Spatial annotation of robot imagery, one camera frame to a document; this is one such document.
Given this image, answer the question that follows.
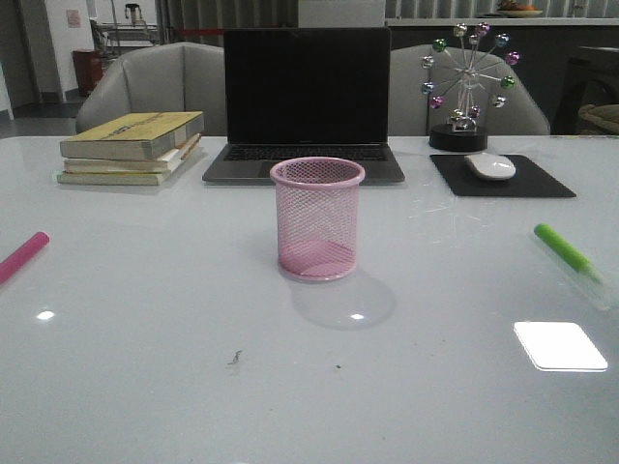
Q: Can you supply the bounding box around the pink highlighter pen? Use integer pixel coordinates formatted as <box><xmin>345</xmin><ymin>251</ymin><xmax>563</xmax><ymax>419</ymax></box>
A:
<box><xmin>1</xmin><ymin>231</ymin><xmax>50</xmax><ymax>284</ymax></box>

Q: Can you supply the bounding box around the green highlighter pen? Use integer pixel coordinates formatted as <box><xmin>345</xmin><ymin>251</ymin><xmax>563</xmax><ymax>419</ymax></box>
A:
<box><xmin>534</xmin><ymin>223</ymin><xmax>603</xmax><ymax>284</ymax></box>

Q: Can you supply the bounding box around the dark grey laptop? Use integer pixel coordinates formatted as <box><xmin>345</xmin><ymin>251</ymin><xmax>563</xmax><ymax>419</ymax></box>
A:
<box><xmin>202</xmin><ymin>27</ymin><xmax>404</xmax><ymax>185</ymax></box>

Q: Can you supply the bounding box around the bottom yellow book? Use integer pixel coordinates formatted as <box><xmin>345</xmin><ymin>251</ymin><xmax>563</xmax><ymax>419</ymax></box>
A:
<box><xmin>56</xmin><ymin>146</ymin><xmax>198</xmax><ymax>186</ymax></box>

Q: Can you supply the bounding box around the pink mesh pen holder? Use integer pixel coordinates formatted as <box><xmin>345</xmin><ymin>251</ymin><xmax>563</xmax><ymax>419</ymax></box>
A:
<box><xmin>270</xmin><ymin>157</ymin><xmax>366</xmax><ymax>281</ymax></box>

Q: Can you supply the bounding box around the ferris wheel desk ornament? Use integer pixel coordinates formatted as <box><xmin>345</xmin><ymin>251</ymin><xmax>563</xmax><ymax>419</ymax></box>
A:
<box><xmin>421</xmin><ymin>21</ymin><xmax>520</xmax><ymax>152</ymax></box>

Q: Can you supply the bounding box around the yellow book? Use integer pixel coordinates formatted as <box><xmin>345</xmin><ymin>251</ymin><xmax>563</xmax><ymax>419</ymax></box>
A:
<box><xmin>60</xmin><ymin>111</ymin><xmax>204</xmax><ymax>160</ymax></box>
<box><xmin>56</xmin><ymin>146</ymin><xmax>198</xmax><ymax>186</ymax></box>

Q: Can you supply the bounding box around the fruit bowl on counter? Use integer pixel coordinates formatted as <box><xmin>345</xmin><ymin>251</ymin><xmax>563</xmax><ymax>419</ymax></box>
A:
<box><xmin>497</xmin><ymin>0</ymin><xmax>544</xmax><ymax>18</ymax></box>

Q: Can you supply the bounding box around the grey armchair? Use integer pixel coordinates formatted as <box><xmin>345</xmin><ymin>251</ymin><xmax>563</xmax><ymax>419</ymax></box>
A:
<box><xmin>75</xmin><ymin>42</ymin><xmax>227</xmax><ymax>136</ymax></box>
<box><xmin>388</xmin><ymin>44</ymin><xmax>550</xmax><ymax>136</ymax></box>

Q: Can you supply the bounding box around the middle cream book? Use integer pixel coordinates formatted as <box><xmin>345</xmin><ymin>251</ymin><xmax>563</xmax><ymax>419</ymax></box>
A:
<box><xmin>64</xmin><ymin>134</ymin><xmax>201</xmax><ymax>174</ymax></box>

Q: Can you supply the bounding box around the right grey armchair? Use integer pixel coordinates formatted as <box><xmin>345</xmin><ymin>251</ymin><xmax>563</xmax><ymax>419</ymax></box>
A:
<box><xmin>388</xmin><ymin>44</ymin><xmax>550</xmax><ymax>136</ymax></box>

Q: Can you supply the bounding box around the left grey armchair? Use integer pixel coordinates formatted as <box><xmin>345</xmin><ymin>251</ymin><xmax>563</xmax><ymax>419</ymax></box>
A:
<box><xmin>75</xmin><ymin>42</ymin><xmax>227</xmax><ymax>136</ymax></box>

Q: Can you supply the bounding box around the red trash bin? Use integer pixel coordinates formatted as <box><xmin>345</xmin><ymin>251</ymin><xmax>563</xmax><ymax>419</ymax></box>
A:
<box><xmin>72</xmin><ymin>49</ymin><xmax>103</xmax><ymax>97</ymax></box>

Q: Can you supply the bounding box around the black mouse pad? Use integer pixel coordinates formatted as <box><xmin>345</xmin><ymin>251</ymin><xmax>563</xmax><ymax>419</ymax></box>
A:
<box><xmin>430</xmin><ymin>155</ymin><xmax>576</xmax><ymax>198</ymax></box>

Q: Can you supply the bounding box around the top yellow book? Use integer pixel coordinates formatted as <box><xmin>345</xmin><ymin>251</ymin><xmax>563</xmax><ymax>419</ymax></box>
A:
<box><xmin>60</xmin><ymin>111</ymin><xmax>204</xmax><ymax>160</ymax></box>

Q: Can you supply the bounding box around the white computer mouse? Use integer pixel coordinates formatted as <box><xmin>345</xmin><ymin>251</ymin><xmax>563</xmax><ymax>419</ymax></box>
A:
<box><xmin>464</xmin><ymin>153</ymin><xmax>516</xmax><ymax>181</ymax></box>

